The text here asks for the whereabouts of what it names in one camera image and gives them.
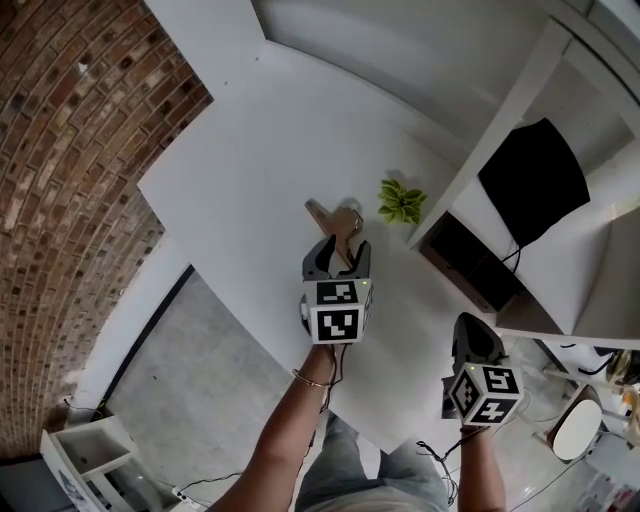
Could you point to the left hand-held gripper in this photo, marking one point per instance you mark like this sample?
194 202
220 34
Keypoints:
335 310

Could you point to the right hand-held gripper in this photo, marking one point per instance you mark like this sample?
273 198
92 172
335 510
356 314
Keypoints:
487 395

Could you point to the bronze metal clip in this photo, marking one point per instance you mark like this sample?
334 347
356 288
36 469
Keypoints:
337 225

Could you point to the person's right forearm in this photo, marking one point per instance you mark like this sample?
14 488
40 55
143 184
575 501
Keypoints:
475 470

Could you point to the person's left forearm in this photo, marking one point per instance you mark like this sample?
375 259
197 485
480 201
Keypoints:
285 430

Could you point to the black box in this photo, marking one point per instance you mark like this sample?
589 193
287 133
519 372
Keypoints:
465 260

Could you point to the small green potted plant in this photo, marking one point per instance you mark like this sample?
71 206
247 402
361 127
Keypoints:
400 202

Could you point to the white shelf unit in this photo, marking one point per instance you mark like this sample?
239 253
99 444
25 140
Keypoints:
590 280

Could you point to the white round stool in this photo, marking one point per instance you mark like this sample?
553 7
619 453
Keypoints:
577 430

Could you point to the black cloth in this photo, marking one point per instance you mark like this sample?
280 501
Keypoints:
535 175

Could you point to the person's grey jeans legs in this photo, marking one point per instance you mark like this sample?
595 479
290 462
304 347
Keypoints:
350 475

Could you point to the white power strip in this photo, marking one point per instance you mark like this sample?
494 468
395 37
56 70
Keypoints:
187 498

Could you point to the small white side table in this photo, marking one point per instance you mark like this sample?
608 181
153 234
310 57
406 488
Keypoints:
90 450

